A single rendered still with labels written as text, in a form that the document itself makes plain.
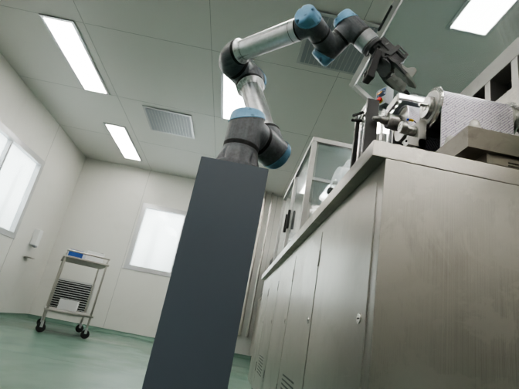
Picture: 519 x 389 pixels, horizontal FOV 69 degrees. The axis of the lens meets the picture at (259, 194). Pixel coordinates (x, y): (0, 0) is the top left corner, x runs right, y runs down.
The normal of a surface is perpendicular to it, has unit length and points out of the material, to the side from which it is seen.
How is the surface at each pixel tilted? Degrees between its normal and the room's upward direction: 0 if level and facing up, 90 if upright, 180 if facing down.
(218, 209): 90
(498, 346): 90
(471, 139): 90
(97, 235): 90
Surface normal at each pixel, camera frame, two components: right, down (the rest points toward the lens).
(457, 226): 0.09, -0.32
